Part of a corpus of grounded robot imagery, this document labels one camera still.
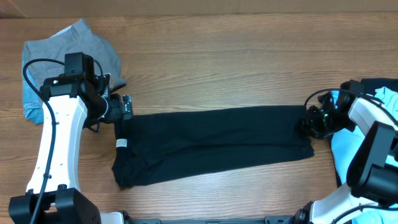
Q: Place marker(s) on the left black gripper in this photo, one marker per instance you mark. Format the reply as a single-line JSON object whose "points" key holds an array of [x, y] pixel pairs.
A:
{"points": [[116, 113]]}

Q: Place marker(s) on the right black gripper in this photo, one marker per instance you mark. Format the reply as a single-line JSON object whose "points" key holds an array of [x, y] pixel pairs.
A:
{"points": [[309, 124]]}

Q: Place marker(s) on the black t-shirt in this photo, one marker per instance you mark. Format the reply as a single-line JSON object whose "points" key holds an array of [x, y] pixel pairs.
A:
{"points": [[155, 148]]}

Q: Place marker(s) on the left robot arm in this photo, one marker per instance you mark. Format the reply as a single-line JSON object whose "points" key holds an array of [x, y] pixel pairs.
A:
{"points": [[74, 100]]}

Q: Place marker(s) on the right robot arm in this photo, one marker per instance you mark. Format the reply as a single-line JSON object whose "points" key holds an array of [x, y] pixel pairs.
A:
{"points": [[371, 181]]}

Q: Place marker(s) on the light blue t-shirt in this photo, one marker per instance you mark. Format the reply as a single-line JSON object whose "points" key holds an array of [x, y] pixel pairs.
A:
{"points": [[376, 217]]}

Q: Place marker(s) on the black garment under pile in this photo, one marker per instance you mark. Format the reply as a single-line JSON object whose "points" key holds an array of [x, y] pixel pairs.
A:
{"points": [[373, 84]]}

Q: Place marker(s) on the grey folded shorts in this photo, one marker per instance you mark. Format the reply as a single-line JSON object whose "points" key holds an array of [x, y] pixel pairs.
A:
{"points": [[77, 38]]}

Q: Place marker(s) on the blue denim folded garment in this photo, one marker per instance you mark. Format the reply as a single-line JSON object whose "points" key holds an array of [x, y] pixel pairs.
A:
{"points": [[32, 104]]}

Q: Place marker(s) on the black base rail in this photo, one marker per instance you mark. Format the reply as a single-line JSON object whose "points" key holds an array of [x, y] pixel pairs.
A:
{"points": [[266, 220]]}

